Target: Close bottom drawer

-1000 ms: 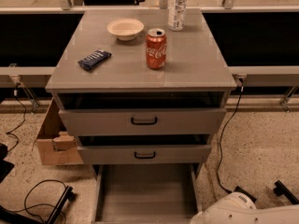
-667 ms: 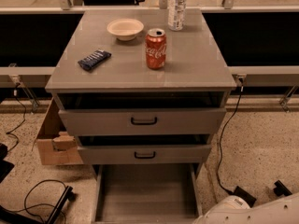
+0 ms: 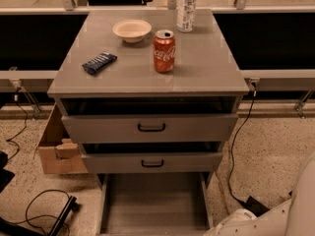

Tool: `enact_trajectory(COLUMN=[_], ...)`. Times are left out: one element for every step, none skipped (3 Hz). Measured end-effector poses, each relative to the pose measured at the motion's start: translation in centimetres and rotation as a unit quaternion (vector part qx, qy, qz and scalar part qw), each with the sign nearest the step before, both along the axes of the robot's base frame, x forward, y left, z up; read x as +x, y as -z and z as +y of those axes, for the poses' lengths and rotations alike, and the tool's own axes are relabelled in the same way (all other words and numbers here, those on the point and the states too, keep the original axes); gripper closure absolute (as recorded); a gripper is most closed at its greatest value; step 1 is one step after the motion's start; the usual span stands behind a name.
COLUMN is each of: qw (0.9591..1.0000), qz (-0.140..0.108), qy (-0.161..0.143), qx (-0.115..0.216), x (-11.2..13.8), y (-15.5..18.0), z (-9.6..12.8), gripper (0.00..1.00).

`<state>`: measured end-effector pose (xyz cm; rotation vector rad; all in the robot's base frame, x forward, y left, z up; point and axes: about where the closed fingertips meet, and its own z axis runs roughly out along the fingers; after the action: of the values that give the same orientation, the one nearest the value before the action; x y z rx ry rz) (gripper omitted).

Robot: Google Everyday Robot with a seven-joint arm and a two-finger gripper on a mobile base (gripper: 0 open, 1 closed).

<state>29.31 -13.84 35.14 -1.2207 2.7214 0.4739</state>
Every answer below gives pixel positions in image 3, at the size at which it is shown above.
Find brown cardboard box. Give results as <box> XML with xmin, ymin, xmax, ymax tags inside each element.
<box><xmin>36</xmin><ymin>105</ymin><xmax>87</xmax><ymax>174</ymax></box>

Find white paper bowl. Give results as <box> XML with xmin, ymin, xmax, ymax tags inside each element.
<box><xmin>112</xmin><ymin>20</ymin><xmax>152</xmax><ymax>43</ymax></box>

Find black power adapter cable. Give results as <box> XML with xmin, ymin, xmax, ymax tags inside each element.
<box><xmin>227</xmin><ymin>79</ymin><xmax>272</xmax><ymax>218</ymax></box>

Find clear plastic water bottle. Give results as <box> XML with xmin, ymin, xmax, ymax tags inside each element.
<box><xmin>176</xmin><ymin>0</ymin><xmax>197</xmax><ymax>32</ymax></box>

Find black cable on left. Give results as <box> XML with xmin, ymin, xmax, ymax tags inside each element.
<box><xmin>5</xmin><ymin>88</ymin><xmax>30</xmax><ymax>162</ymax></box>

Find grey drawer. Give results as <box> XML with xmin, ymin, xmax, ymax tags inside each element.
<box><xmin>62</xmin><ymin>98</ymin><xmax>238</xmax><ymax>144</ymax></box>
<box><xmin>82</xmin><ymin>142</ymin><xmax>222</xmax><ymax>173</ymax></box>
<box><xmin>95</xmin><ymin>172</ymin><xmax>213</xmax><ymax>236</ymax></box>

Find red coca-cola can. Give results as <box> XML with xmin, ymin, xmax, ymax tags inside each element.
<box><xmin>153</xmin><ymin>29</ymin><xmax>175</xmax><ymax>73</ymax></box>

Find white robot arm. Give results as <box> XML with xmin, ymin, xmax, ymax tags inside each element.
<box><xmin>204</xmin><ymin>152</ymin><xmax>315</xmax><ymax>236</ymax></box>

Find grey drawer cabinet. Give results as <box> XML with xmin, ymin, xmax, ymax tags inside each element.
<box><xmin>47</xmin><ymin>9</ymin><xmax>250</xmax><ymax>189</ymax></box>

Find black coiled floor cable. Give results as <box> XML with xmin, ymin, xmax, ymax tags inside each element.
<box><xmin>13</xmin><ymin>189</ymin><xmax>72</xmax><ymax>236</ymax></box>

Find grey middle drawer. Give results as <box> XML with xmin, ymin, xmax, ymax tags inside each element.
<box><xmin>82</xmin><ymin>142</ymin><xmax>222</xmax><ymax>173</ymax></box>

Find black stand base left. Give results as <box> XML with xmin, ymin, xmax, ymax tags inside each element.
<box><xmin>0</xmin><ymin>196</ymin><xmax>79</xmax><ymax>236</ymax></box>

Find grey top drawer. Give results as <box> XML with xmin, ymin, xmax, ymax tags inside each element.
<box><xmin>62</xmin><ymin>98</ymin><xmax>238</xmax><ymax>144</ymax></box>

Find grey bottom drawer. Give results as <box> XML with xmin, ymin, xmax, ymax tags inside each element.
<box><xmin>95</xmin><ymin>172</ymin><xmax>213</xmax><ymax>236</ymax></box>

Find blue snack packet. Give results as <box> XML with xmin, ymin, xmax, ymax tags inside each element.
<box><xmin>82</xmin><ymin>52</ymin><xmax>117</xmax><ymax>76</ymax></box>

